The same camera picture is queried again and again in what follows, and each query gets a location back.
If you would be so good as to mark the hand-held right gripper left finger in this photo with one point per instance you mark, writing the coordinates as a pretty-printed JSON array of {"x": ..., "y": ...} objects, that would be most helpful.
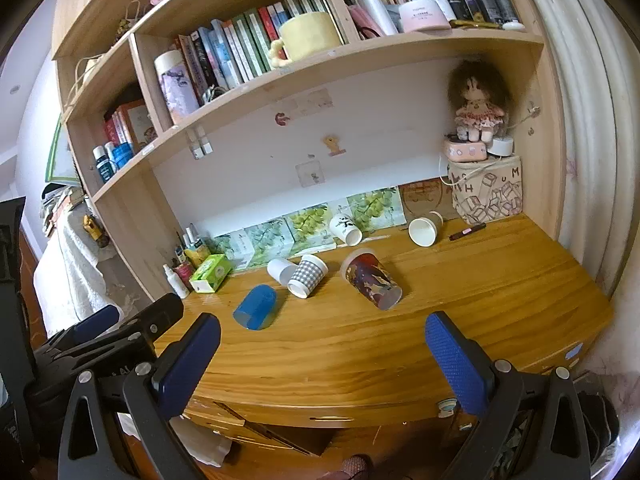
[{"x": 189, "y": 360}]

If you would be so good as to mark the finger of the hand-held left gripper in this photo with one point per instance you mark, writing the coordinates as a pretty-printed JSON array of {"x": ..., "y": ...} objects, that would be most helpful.
[
  {"x": 156, "y": 312},
  {"x": 98, "y": 321}
]

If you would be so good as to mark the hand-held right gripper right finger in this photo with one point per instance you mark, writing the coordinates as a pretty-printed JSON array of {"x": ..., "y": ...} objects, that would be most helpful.
[{"x": 457, "y": 360}]

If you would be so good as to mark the blue plastic cup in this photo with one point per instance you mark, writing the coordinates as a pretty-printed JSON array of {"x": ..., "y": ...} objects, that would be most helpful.
[{"x": 256, "y": 307}]

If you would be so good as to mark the dark red patterned cup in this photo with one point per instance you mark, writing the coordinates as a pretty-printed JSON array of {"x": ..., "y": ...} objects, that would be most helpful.
[{"x": 372, "y": 280}]

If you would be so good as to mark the plain white cup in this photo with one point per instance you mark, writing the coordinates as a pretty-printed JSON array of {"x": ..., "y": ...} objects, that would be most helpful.
[{"x": 279, "y": 270}]

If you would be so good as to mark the white paper cup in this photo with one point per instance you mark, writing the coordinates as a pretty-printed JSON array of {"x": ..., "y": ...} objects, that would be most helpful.
[{"x": 425, "y": 230}]

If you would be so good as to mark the grey checkered cup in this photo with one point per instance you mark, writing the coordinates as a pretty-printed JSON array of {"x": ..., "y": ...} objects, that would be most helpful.
[{"x": 306, "y": 276}]

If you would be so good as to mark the white cup with black print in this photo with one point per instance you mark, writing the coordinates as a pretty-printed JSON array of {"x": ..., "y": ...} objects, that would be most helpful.
[{"x": 345, "y": 228}]

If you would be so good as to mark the row of upright books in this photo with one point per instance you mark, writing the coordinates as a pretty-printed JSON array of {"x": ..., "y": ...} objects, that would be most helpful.
[{"x": 240, "y": 45}]

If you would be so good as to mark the white spray bottle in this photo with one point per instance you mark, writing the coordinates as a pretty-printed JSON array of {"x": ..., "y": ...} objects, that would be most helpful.
[{"x": 176, "y": 281}]

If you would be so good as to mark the white cloth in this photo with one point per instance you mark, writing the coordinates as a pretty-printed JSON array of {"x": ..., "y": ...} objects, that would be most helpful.
[{"x": 75, "y": 265}]

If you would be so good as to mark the green tissue box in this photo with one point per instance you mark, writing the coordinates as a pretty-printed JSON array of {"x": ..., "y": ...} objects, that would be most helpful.
[{"x": 210, "y": 273}]

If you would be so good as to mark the white crumpled paper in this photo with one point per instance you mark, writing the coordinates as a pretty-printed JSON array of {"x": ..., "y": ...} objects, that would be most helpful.
[{"x": 200, "y": 441}]

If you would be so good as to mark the small brown figurine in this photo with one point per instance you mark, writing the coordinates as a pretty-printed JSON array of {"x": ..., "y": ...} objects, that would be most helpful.
[{"x": 95, "y": 230}]

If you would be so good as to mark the wooden drawer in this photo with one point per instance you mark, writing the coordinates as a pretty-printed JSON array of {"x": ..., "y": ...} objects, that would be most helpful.
[{"x": 260, "y": 430}]

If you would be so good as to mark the leaf print packet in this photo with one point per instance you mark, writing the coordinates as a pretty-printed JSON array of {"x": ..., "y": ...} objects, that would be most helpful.
[
  {"x": 375, "y": 207},
  {"x": 236, "y": 250},
  {"x": 310, "y": 227},
  {"x": 270, "y": 240}
]

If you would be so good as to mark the dark pen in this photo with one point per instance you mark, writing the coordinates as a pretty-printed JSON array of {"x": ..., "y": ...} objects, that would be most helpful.
[{"x": 467, "y": 231}]

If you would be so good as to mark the green framed picture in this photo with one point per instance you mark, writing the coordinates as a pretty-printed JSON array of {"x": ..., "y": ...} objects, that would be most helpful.
[{"x": 56, "y": 160}]

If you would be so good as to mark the blue bottle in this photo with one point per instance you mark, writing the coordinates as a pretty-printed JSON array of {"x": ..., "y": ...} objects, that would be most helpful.
[
  {"x": 122, "y": 155},
  {"x": 102, "y": 164}
]

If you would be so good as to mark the brown printed board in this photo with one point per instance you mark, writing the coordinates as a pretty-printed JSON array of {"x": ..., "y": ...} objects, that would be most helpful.
[{"x": 425, "y": 199}]

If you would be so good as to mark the beige printed cube box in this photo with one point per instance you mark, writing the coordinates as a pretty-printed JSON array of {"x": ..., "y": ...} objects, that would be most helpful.
[{"x": 487, "y": 191}]

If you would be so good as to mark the red books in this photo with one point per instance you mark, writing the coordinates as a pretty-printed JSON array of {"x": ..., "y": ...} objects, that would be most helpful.
[{"x": 117, "y": 127}]

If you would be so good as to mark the pink dotted box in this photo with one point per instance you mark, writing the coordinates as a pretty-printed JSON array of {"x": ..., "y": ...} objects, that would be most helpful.
[{"x": 465, "y": 150}]

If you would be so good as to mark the white round device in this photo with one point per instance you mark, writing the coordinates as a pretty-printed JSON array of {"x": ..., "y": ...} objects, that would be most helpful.
[{"x": 500, "y": 146}]

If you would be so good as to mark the white and purple thermos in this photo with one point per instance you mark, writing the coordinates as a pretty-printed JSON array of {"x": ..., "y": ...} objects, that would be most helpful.
[{"x": 175, "y": 85}]

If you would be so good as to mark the brown-haired doll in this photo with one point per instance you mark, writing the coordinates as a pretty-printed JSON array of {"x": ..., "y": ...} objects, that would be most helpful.
[{"x": 477, "y": 105}]

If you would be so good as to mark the white curtain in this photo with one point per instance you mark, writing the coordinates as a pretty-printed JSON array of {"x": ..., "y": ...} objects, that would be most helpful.
[{"x": 585, "y": 125}]

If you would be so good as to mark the yellow mug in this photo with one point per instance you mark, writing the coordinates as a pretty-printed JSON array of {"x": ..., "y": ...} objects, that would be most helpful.
[{"x": 306, "y": 36}]

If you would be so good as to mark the wooden bookshelf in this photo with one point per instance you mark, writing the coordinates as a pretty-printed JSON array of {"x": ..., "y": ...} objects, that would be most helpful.
[{"x": 350, "y": 52}]

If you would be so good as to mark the pink cream jar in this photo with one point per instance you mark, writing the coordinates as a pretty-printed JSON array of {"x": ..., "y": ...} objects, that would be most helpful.
[{"x": 424, "y": 15}]

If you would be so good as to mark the pink mask pack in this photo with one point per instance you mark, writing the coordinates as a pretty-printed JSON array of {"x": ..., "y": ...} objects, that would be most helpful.
[{"x": 362, "y": 22}]

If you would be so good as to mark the clear plastic roll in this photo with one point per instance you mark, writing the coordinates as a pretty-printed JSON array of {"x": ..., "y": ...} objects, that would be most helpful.
[{"x": 369, "y": 2}]

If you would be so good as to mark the clear wall hook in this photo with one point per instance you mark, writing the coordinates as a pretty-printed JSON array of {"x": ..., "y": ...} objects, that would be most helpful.
[{"x": 309, "y": 172}]

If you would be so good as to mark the wooden wall clip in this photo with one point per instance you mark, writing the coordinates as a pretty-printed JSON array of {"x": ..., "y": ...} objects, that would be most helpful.
[{"x": 334, "y": 145}]

